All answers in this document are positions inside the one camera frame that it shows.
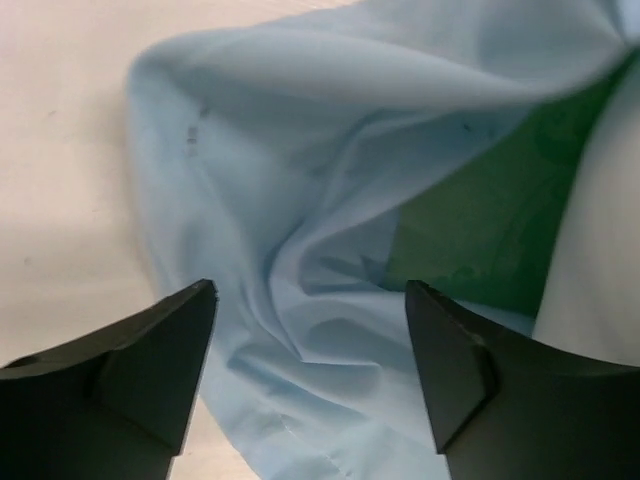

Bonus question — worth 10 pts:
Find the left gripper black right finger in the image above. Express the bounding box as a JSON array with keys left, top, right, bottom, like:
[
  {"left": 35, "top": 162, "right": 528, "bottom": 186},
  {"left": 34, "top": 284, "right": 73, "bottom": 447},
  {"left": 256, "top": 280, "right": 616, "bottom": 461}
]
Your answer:
[{"left": 405, "top": 281, "right": 639, "bottom": 480}]

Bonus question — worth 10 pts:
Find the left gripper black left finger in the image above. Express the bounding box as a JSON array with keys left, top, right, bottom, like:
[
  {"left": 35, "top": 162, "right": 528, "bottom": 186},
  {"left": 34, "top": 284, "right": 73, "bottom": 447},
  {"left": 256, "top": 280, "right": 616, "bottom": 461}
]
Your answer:
[{"left": 1, "top": 280, "right": 218, "bottom": 480}]

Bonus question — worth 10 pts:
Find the white pillow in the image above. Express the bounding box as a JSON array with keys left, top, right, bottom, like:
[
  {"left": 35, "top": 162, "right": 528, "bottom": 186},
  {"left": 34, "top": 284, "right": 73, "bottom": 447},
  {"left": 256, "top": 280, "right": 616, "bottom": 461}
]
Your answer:
[{"left": 534, "top": 64, "right": 639, "bottom": 366}]

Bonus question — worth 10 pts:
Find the light blue pillowcase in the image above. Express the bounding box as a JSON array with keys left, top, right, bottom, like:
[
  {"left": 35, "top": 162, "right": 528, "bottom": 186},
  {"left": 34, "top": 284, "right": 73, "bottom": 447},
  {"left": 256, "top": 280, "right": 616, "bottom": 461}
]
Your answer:
[{"left": 128, "top": 1, "right": 639, "bottom": 479}]

